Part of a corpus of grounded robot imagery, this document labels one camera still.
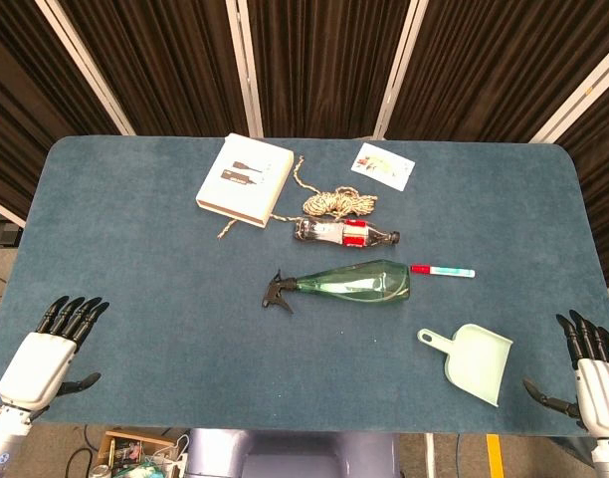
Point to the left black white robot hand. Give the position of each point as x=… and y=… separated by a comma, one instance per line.
x=36, y=363

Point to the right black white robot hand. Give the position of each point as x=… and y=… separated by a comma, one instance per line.
x=600, y=388

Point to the green spray bottle black trigger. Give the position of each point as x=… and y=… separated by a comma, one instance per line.
x=364, y=285

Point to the lavender robot base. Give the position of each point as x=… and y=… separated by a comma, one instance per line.
x=294, y=453

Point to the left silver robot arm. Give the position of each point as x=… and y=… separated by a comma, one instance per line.
x=3, y=438

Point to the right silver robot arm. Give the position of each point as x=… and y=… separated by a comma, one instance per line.
x=608, y=460

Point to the cola bottle red label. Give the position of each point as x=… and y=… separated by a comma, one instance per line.
x=354, y=234

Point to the pale green plastic dustpan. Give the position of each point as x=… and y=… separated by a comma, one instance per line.
x=478, y=363

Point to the yellow floor tape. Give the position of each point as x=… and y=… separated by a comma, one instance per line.
x=494, y=455

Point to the cardboard box with clutter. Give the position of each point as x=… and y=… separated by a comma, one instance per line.
x=135, y=453

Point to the blue felt table cover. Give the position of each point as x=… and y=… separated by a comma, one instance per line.
x=185, y=299

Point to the white floor strip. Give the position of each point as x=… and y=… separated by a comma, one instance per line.
x=430, y=455

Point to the dark pleated screen panel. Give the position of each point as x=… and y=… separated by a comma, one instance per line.
x=603, y=174
x=324, y=65
x=21, y=99
x=160, y=65
x=493, y=65

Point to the white cardboard box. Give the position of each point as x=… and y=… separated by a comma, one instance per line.
x=240, y=174

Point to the white printed card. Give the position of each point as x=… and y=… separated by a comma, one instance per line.
x=384, y=164

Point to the white screen frame post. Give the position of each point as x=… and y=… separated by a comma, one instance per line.
x=3, y=209
x=85, y=65
x=399, y=70
x=578, y=99
x=245, y=70

